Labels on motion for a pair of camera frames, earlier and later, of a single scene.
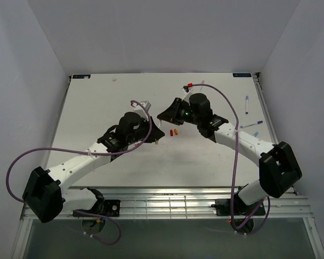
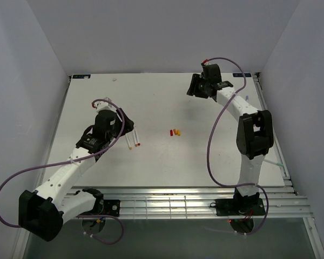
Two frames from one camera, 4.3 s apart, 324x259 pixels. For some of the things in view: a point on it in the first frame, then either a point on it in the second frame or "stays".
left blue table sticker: [81, 76] stays
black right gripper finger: [171, 114] to [194, 88]
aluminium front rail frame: [141, 202] stays
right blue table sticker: [242, 75] stays
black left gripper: [156, 134] to [128, 124]
